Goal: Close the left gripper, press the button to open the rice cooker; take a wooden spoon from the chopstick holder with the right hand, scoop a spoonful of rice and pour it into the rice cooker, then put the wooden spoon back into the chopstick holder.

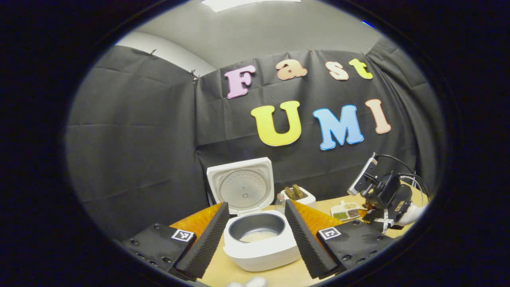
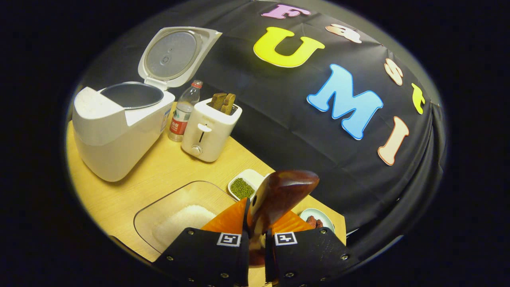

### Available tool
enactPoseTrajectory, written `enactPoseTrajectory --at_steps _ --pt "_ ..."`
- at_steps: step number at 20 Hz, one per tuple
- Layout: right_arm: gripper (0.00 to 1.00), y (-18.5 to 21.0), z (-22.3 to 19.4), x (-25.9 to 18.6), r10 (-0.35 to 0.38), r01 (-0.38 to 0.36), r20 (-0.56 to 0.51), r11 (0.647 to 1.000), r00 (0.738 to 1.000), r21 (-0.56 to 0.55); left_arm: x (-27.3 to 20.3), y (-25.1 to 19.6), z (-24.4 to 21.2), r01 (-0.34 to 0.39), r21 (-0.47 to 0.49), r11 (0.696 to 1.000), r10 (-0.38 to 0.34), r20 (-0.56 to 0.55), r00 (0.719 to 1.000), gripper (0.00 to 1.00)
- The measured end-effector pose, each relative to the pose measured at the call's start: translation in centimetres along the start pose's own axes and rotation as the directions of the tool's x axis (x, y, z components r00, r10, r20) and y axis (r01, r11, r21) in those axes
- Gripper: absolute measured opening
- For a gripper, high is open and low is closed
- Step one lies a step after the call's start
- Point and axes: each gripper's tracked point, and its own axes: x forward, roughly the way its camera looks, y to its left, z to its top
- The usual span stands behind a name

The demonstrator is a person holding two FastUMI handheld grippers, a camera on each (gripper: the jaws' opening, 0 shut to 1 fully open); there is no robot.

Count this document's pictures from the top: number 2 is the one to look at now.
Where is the brown wooden spoon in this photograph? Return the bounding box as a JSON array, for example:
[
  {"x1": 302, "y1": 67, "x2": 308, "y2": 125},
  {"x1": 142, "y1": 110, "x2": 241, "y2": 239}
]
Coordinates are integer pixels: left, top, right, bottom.
[{"x1": 246, "y1": 170, "x2": 320, "y2": 267}]

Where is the white divided grain dish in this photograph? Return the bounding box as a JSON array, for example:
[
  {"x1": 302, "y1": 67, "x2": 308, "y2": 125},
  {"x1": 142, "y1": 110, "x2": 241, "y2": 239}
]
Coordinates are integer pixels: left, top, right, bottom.
[{"x1": 228, "y1": 169, "x2": 265, "y2": 201}]

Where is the clear plastic container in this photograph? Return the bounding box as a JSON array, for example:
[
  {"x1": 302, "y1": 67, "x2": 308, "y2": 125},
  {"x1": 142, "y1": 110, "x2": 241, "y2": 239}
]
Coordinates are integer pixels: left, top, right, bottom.
[{"x1": 133, "y1": 181, "x2": 237, "y2": 254}]

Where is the pale green plate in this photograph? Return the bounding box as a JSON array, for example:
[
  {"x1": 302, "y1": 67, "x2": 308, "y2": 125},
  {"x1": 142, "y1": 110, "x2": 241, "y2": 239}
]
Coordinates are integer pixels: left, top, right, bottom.
[{"x1": 299, "y1": 208, "x2": 335, "y2": 234}]

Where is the white toaster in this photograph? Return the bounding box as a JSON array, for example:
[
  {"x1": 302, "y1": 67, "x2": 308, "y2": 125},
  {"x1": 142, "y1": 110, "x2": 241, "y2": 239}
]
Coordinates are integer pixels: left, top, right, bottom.
[{"x1": 181, "y1": 98, "x2": 243, "y2": 163}]

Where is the black backdrop cloth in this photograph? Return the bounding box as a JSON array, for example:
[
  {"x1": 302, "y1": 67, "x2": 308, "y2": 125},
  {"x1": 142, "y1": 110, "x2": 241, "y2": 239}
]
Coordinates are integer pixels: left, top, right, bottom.
[{"x1": 80, "y1": 0, "x2": 445, "y2": 259}]

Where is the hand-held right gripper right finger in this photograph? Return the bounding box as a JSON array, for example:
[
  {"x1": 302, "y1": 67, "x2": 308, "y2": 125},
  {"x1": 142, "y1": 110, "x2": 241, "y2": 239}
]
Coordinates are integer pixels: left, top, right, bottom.
[{"x1": 265, "y1": 210, "x2": 351, "y2": 287}]

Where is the clear plastic water bottle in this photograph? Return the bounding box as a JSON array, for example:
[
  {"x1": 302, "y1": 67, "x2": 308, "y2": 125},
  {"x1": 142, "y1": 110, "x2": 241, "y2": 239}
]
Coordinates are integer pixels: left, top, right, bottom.
[{"x1": 168, "y1": 80, "x2": 203, "y2": 142}]

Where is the white rice cooker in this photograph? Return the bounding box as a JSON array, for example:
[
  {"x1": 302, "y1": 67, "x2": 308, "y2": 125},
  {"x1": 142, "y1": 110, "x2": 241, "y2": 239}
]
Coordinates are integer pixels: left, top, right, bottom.
[{"x1": 72, "y1": 26, "x2": 223, "y2": 183}]

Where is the brown toast slice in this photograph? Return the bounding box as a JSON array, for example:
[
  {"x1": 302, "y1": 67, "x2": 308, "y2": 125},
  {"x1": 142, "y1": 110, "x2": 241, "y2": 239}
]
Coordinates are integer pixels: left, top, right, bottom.
[
  {"x1": 220, "y1": 93, "x2": 236, "y2": 115},
  {"x1": 211, "y1": 93, "x2": 228, "y2": 111}
]

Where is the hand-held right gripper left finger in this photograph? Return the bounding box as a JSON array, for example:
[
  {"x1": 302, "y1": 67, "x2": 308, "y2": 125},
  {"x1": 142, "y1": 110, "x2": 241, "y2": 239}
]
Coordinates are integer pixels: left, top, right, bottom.
[{"x1": 153, "y1": 198, "x2": 251, "y2": 287}]

